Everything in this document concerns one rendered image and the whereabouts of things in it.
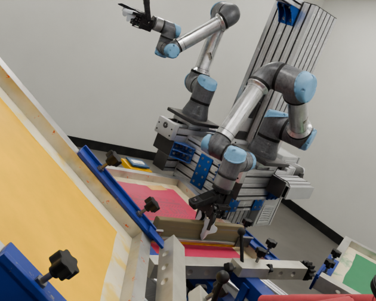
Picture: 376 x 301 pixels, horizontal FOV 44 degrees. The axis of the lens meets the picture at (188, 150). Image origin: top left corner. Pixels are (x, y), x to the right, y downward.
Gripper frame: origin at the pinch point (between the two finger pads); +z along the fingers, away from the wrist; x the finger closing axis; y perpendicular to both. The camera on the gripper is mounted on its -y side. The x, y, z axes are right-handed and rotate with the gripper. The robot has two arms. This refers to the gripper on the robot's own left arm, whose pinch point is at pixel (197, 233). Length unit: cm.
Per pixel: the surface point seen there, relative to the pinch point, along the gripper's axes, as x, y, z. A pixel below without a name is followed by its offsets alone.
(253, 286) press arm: -36.2, -2.8, -3.0
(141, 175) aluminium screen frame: 57, 4, 3
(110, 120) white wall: 368, 134, 61
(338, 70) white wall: 295, 380, -91
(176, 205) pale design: 34.2, 12.1, 5.3
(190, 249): -2.6, -2.9, 5.4
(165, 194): 44.5, 11.5, 5.3
